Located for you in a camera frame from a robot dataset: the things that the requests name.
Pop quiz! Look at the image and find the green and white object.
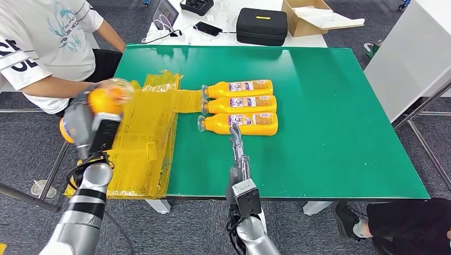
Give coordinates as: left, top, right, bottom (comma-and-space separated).
363, 39, 383, 60

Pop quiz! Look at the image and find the white table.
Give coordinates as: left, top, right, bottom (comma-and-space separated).
141, 0, 328, 48

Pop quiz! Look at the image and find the white power strip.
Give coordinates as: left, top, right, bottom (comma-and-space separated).
141, 29, 190, 45

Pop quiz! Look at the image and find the person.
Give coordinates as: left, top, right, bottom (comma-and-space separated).
0, 0, 127, 115
331, 197, 451, 255

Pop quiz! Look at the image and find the black compartment tray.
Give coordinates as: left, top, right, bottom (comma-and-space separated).
179, 0, 214, 16

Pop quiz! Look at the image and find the white sheet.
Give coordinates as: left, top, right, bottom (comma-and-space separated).
294, 7, 365, 30

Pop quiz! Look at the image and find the person's right hand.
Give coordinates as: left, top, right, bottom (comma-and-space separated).
95, 79, 119, 91

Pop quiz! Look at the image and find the grey metal tube frame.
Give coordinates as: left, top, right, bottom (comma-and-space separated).
0, 109, 71, 214
391, 79, 451, 191

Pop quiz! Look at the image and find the black smartphone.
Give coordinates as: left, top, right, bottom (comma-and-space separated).
194, 21, 223, 37

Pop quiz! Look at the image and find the clear plastic lid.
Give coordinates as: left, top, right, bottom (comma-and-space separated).
30, 180, 57, 199

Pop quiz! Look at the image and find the brown cardboard box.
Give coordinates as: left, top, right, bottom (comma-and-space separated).
281, 0, 365, 38

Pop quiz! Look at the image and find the black zip carrying case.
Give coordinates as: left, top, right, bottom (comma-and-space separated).
236, 7, 289, 47

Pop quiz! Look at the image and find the orange detergent bottle clear cap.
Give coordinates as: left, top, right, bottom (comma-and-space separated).
59, 78, 135, 145
201, 95, 278, 116
197, 112, 279, 137
201, 80, 274, 99

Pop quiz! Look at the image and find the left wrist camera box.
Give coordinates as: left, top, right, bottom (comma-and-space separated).
89, 112, 123, 155

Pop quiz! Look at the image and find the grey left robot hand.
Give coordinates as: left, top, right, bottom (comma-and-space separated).
62, 92, 96, 161

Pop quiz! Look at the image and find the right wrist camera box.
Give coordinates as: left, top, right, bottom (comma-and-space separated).
231, 178, 263, 219

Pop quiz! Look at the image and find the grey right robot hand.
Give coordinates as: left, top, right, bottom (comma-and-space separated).
225, 123, 252, 204

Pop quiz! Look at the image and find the dark tablet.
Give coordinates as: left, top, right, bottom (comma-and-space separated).
152, 0, 179, 32

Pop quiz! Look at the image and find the white table foot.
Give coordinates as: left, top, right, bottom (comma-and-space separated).
145, 199, 171, 215
303, 201, 333, 216

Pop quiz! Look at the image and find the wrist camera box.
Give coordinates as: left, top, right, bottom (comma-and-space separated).
89, 112, 123, 155
231, 178, 263, 219

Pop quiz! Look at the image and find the white cabinet panel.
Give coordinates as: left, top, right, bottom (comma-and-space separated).
363, 0, 451, 123

